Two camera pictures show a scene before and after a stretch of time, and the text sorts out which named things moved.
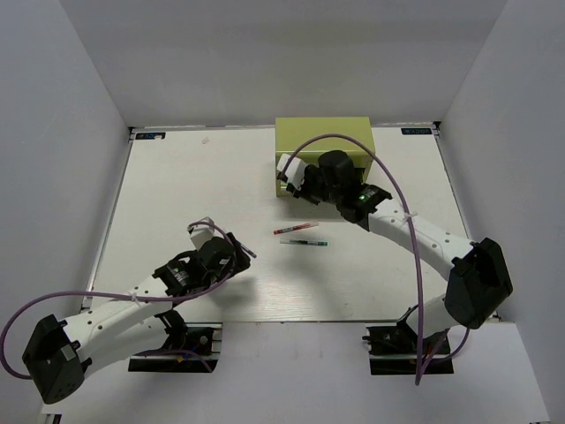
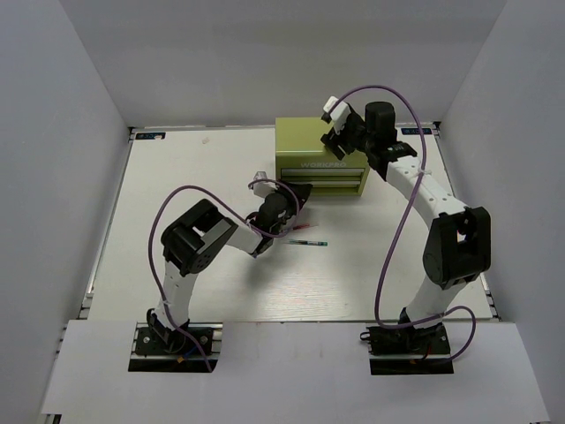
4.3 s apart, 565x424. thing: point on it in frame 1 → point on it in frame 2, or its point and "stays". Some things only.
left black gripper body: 240,262 → 290,211
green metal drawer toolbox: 290,132 stays
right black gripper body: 314,187 → 354,136
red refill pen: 292,228 stays
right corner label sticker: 416,131 stays
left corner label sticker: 150,135 stays
